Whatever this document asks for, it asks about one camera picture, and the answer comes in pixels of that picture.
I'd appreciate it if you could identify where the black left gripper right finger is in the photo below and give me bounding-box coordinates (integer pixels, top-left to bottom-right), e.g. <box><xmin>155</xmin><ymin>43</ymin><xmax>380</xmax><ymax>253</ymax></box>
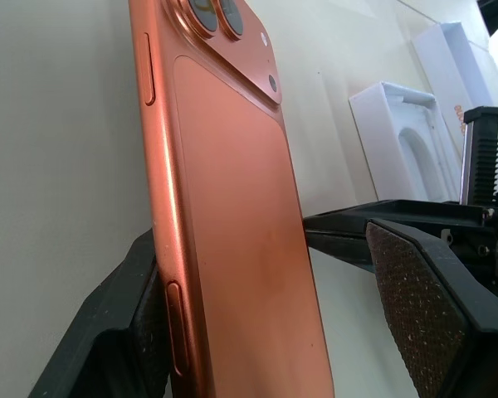
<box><xmin>364</xmin><ymin>218</ymin><xmax>498</xmax><ymax>398</ymax></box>

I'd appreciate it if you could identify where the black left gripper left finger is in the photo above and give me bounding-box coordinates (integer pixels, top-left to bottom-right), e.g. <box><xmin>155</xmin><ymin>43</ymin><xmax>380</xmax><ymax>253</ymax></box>
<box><xmin>27</xmin><ymin>228</ymin><xmax>173</xmax><ymax>398</ymax></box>

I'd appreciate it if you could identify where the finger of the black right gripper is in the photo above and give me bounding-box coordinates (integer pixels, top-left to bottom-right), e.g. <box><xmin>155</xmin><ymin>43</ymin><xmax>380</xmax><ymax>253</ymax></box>
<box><xmin>301</xmin><ymin>199</ymin><xmax>496</xmax><ymax>274</ymax></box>
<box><xmin>459</xmin><ymin>105</ymin><xmax>498</xmax><ymax>206</ymax></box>

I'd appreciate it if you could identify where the orange smartphone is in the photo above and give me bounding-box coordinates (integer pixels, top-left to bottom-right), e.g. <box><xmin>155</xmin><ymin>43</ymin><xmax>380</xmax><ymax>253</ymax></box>
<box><xmin>128</xmin><ymin>0</ymin><xmax>338</xmax><ymax>398</ymax></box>

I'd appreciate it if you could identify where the white phone box lid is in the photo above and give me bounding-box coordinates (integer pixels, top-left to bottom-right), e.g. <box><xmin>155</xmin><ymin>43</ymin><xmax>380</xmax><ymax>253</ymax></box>
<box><xmin>412</xmin><ymin>20</ymin><xmax>498</xmax><ymax>167</ymax></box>

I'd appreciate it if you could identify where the white phone box base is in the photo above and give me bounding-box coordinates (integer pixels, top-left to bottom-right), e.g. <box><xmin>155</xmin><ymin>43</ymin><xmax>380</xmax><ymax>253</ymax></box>
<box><xmin>348</xmin><ymin>80</ymin><xmax>463</xmax><ymax>205</ymax></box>

